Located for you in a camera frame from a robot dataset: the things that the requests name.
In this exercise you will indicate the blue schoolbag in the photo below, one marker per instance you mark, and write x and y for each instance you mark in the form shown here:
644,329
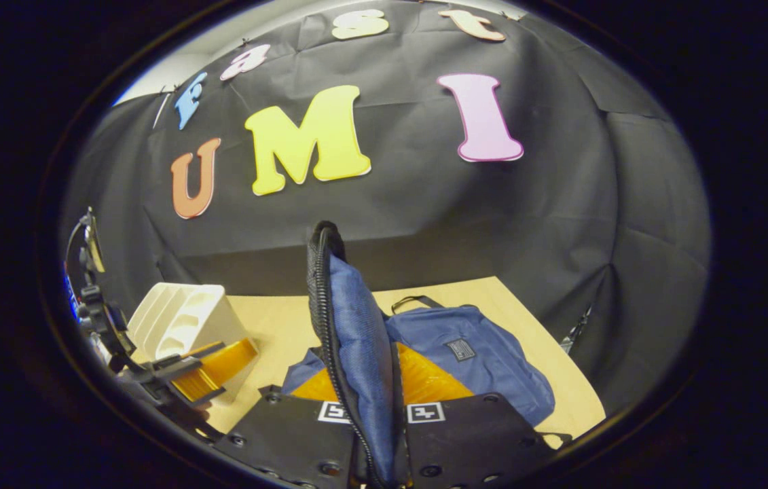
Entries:
350,319

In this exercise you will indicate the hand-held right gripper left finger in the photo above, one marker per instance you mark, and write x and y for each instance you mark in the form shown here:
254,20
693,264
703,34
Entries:
288,435

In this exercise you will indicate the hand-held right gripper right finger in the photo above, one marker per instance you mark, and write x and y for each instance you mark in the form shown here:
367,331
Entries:
465,435

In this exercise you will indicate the black backdrop cloth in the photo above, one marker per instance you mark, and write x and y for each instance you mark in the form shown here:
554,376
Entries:
458,224

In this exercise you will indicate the cream plastic bookshelf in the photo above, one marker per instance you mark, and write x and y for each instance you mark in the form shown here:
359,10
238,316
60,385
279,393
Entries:
187,316

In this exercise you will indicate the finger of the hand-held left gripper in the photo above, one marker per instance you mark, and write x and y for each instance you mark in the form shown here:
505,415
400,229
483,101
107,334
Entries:
187,358
221,367

